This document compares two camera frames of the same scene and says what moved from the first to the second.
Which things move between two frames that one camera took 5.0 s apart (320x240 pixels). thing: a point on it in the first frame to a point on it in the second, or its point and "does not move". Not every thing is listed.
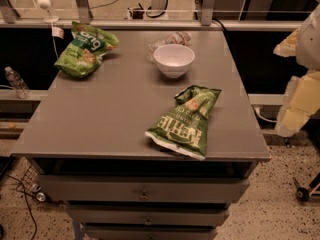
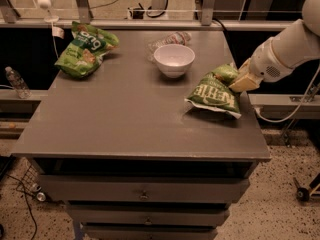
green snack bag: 86,50 does not move
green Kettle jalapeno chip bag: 182,128 to 214,91
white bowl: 173,60 does not move
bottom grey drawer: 115,232 does not move
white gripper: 310,45 to 265,65
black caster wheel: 302,193 does not move
